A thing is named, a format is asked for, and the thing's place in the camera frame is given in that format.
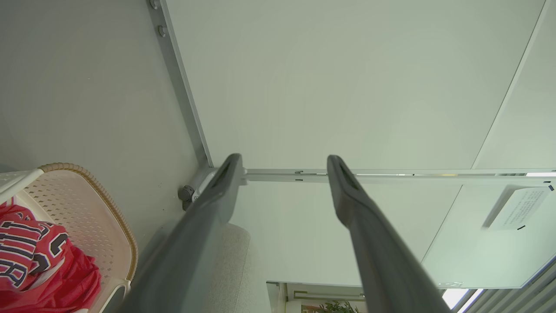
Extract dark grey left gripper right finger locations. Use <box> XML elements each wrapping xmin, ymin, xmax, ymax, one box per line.
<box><xmin>327</xmin><ymin>155</ymin><xmax>452</xmax><ymax>313</ymax></box>

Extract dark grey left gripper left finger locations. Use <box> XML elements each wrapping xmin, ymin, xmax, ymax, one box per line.
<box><xmin>115</xmin><ymin>153</ymin><xmax>244</xmax><ymax>313</ymax></box>

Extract red printed jersey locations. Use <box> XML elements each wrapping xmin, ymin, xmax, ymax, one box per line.
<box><xmin>0</xmin><ymin>202</ymin><xmax>103</xmax><ymax>313</ymax></box>

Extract grey sofa cushion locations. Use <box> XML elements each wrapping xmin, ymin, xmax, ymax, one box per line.
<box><xmin>204</xmin><ymin>223</ymin><xmax>272</xmax><ymax>313</ymax></box>

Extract green potted plant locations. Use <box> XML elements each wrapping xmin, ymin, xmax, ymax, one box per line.
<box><xmin>319</xmin><ymin>300</ymin><xmax>361</xmax><ymax>313</ymax></box>

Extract cream perforated laundry basket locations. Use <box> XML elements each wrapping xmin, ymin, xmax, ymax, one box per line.
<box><xmin>0</xmin><ymin>163</ymin><xmax>139</xmax><ymax>313</ymax></box>

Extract white paper notice sheet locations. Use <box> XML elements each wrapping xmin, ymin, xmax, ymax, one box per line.
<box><xmin>481</xmin><ymin>186</ymin><xmax>555</xmax><ymax>231</ymax></box>

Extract grey window blinds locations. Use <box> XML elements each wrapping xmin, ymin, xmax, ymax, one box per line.
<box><xmin>460</xmin><ymin>256</ymin><xmax>556</xmax><ymax>313</ymax></box>

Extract black round frame foot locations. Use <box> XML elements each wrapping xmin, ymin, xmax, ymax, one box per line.
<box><xmin>178</xmin><ymin>185</ymin><xmax>196</xmax><ymax>212</ymax></box>

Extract grey metal partition frame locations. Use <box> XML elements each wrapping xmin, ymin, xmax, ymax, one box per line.
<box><xmin>146</xmin><ymin>0</ymin><xmax>556</xmax><ymax>205</ymax></box>

